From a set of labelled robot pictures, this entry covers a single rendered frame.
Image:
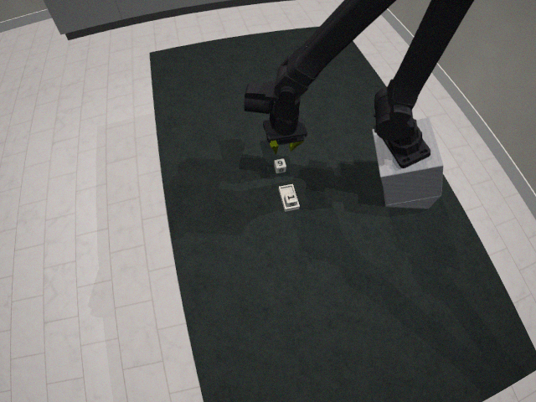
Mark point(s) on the white number cube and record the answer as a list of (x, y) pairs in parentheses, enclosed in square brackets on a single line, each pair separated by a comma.
[(290, 199), (280, 166)]

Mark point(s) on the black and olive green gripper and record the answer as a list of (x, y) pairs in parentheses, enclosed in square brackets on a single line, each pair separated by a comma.
[(285, 132)]

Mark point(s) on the beige open-top tray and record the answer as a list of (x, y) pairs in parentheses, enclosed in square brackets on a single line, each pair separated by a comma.
[(287, 189)]

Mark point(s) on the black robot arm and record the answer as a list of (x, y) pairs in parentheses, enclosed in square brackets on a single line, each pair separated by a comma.
[(347, 22)]

